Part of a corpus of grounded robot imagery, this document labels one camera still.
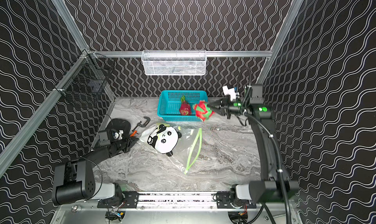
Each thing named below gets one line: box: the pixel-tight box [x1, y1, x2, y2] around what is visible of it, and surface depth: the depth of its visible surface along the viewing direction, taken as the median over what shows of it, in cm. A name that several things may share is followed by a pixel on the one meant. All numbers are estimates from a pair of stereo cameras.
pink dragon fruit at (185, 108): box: [179, 94, 191, 116], surface depth 106 cm
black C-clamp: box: [131, 116, 151, 132], surface depth 105 cm
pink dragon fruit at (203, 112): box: [192, 99, 215, 122], surface depth 70 cm
